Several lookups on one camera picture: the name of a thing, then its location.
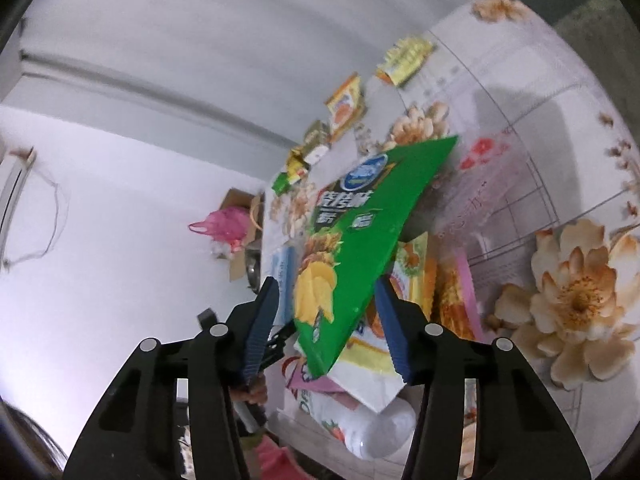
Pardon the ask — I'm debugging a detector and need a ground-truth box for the yellow foil packet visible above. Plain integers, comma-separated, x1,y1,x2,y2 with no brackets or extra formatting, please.
286,147,312,181

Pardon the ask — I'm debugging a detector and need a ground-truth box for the strawberry label drink bottle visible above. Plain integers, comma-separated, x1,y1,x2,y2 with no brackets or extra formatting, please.
277,385,418,461

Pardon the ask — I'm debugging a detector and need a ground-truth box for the green snack packet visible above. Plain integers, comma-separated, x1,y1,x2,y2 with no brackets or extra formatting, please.
292,135,460,380

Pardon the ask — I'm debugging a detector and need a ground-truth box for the orange fruit print packet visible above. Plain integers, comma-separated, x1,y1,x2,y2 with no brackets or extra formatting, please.
325,74,368,140

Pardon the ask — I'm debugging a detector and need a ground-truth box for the cardboard box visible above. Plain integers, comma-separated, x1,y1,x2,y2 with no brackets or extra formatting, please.
220,187,266,283

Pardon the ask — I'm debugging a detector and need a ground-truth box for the small green packet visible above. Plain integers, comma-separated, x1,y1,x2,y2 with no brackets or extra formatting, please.
271,170,296,196

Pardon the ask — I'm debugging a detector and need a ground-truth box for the clear red print plastic bag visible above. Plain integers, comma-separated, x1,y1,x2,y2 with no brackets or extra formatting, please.
432,127,561,241

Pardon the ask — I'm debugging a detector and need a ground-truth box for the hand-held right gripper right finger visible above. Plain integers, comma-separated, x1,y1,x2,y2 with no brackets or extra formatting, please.
374,276,593,480

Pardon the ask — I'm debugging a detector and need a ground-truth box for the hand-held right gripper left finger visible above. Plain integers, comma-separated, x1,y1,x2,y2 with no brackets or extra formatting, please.
62,276,280,480

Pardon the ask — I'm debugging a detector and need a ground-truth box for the blue white packet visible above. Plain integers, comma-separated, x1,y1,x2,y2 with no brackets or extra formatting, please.
272,245,301,321

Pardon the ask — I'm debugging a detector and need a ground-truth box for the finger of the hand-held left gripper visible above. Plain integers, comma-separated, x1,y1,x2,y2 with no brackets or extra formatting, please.
262,323,298,367

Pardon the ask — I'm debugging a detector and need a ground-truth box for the person's left hand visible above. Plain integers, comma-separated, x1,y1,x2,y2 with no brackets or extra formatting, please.
248,374,269,406

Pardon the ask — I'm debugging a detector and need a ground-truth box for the person's head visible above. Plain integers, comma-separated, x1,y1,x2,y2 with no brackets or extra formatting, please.
0,397,68,480

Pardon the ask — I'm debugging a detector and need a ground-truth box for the floral bed sheet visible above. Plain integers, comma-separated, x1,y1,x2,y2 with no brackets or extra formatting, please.
260,0,640,480

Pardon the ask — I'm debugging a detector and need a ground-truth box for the large gold foil packet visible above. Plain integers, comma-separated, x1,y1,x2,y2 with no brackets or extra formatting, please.
375,35,436,88

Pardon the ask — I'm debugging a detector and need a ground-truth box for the pink plastic bag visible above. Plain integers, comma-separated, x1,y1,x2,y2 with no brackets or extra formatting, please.
189,207,251,251

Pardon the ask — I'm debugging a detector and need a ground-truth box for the pink snack packet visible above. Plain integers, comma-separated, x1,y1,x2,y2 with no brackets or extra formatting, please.
434,249,488,345

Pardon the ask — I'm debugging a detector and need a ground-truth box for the yellow white snack packet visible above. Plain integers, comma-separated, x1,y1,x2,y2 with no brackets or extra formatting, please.
295,232,440,413

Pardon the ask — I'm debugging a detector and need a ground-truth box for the grey curtain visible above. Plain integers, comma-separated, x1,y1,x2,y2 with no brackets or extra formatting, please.
20,0,491,161

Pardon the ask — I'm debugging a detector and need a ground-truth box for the white wall unit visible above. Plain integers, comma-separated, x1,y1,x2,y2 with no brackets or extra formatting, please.
0,147,38,271

